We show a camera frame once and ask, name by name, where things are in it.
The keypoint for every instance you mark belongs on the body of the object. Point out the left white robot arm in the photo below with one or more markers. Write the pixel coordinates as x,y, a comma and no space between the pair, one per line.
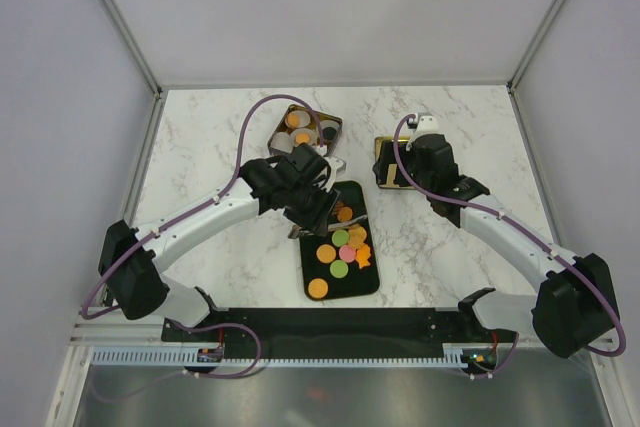
134,259

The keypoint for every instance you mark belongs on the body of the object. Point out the green round cookie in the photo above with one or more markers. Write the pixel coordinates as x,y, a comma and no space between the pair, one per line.
339,269
340,237

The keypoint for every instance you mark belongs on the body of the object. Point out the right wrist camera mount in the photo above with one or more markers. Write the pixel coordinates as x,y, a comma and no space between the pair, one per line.
421,124

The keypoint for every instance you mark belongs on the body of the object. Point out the gold tin lid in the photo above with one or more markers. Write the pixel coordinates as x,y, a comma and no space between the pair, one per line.
385,168

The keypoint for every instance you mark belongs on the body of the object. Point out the square cookie tin box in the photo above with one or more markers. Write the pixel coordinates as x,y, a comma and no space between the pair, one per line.
280,144

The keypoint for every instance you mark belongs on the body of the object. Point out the green round cookie lower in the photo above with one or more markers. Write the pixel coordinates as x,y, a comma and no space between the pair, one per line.
339,269

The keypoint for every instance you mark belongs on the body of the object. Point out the tan leaf cookie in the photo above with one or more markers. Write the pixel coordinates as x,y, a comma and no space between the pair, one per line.
356,242

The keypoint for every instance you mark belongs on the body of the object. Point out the orange round cookie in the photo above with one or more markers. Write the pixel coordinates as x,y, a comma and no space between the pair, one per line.
302,138

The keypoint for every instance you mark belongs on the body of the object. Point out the black rectangular tray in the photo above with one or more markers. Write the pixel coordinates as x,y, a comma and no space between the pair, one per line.
358,282

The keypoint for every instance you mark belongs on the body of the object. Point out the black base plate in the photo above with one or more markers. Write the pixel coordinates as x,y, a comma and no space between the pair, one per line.
358,332

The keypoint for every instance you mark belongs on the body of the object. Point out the dotted tan cookie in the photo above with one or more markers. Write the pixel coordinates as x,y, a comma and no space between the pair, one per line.
358,231
326,254

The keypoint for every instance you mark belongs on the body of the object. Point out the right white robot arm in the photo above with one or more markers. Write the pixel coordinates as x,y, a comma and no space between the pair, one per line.
573,301

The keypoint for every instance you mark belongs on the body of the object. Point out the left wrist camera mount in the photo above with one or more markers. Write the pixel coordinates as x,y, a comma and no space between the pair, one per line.
336,167

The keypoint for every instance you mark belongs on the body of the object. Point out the grey slotted cable duct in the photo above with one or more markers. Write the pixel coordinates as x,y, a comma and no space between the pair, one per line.
450,358

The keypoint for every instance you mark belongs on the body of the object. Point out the pink round cookie lower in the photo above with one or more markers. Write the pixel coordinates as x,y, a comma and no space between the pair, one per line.
347,254

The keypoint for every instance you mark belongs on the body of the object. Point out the white paper cup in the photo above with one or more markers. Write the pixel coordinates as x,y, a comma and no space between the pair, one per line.
329,123
305,118
313,134

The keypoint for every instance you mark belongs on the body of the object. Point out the orange fish cookie lower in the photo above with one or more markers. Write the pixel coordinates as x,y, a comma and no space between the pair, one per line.
363,256

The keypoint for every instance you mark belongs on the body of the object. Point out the dotted tan cookie middle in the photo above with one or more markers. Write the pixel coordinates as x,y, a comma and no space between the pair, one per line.
326,254

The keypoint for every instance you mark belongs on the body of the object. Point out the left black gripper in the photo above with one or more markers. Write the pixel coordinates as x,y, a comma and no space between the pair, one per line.
319,219

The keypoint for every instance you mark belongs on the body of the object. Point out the orange cookie in tin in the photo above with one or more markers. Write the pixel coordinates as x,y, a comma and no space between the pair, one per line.
293,120

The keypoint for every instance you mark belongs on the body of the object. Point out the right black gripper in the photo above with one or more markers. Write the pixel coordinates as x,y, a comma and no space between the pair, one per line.
381,167

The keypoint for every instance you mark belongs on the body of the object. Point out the dotted orange cookie bottom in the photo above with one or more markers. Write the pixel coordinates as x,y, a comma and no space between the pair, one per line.
317,288

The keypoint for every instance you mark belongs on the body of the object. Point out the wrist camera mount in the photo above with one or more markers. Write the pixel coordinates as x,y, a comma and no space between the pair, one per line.
421,124
336,167

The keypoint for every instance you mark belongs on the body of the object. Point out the green round cookie upper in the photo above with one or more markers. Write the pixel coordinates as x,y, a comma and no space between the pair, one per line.
340,237

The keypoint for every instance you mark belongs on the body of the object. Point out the dotted tan cookie upper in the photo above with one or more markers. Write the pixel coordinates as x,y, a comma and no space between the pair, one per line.
358,231

